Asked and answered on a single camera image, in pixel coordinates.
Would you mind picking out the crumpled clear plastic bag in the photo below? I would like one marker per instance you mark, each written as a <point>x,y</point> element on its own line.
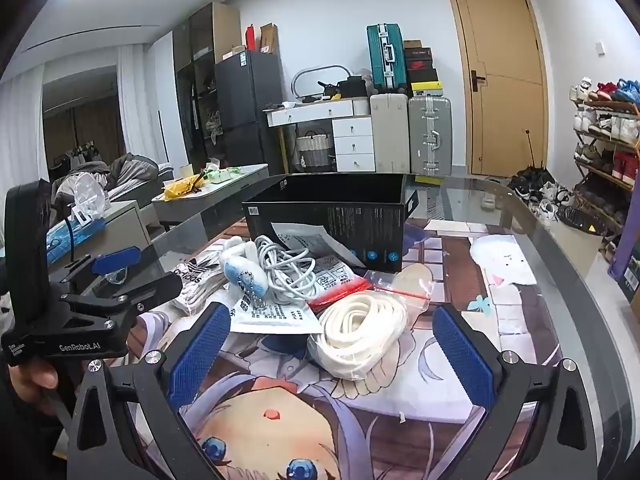
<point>90,195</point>

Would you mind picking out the teal suitcase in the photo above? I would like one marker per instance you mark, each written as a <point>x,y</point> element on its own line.
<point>385,57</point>

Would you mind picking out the person's left hand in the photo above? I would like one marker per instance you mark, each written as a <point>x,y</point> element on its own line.
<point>31,379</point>

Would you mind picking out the yellow bag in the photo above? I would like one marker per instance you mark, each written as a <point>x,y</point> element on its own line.
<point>181,189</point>

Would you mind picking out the white face mask packet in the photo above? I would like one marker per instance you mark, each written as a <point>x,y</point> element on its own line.
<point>307,240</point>

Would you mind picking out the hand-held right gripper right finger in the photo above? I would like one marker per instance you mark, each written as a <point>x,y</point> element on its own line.
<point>465,360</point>

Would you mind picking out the small white printed packet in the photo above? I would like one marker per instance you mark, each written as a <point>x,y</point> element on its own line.
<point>335,272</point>

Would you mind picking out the white blue plush toy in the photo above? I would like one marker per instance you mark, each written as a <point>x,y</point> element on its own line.
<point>240,270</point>

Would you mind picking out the black bag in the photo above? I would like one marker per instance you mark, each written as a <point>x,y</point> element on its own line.
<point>352,87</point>

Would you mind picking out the green white tissue packs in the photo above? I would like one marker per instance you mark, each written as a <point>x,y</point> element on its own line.
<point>220,174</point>

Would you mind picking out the clear red-zip plastic bag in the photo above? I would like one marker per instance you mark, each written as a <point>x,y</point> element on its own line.
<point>405,285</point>

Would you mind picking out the sofa with grey blanket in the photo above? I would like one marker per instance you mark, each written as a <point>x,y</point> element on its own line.
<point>132,172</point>

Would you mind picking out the silver suitcase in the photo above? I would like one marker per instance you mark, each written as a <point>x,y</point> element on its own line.
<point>430,135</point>

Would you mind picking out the shoe rack with shoes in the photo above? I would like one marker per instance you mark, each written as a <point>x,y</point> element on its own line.
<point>607,127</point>

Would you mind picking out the white curtain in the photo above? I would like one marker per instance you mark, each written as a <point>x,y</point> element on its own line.
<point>137,105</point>

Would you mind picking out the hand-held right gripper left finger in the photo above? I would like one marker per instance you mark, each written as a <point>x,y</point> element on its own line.
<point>197,355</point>

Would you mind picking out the wicker basket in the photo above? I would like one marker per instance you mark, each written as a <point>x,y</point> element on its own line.
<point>314,150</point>

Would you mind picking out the pile of dark shoes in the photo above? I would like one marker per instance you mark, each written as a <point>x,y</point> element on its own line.
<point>537,195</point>

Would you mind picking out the grey side cabinet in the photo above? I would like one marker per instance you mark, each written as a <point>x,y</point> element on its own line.
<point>125,230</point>

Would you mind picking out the beige suitcase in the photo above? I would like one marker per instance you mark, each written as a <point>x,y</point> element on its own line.
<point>390,135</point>

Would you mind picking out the small brown box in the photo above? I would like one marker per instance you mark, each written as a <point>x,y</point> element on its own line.
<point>413,44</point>

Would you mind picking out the black refrigerator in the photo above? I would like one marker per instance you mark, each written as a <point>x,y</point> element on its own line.
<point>247,105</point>

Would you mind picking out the dark tall cabinet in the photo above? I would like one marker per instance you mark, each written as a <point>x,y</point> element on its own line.
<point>200,70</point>

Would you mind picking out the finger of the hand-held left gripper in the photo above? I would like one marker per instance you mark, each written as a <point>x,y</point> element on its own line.
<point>116,260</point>
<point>150,287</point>

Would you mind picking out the brown cardboard box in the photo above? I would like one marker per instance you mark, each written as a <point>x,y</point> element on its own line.
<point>269,40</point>

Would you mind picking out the black red shoe box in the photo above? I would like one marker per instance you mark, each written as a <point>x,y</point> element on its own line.
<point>420,65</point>

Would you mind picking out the wooden shoe rack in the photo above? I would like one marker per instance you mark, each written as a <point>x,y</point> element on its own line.
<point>607,172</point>

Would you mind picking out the grey coffee table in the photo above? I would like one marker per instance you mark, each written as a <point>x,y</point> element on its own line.
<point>225,195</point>

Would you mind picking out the white desk with drawers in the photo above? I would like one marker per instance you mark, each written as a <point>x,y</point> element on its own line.
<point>352,135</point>

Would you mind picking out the printed desk mat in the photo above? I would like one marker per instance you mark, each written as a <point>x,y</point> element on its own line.
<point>450,280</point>

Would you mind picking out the red bag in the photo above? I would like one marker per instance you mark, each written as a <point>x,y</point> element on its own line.
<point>250,37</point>

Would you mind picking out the oval white-framed mirror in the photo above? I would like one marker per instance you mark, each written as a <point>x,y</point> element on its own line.
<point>300,77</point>

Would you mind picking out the wooden door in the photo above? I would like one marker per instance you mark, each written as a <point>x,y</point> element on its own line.
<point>505,85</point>

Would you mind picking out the white socks black print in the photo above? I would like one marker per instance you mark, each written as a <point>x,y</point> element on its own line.
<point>195,280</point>

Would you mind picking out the blue face mask pack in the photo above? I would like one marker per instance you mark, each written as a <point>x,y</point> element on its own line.
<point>62,242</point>

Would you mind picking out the black umbrella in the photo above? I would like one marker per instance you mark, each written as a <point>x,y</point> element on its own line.
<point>535,160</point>

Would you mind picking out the black cardboard box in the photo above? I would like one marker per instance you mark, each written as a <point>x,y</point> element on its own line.
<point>330,220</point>

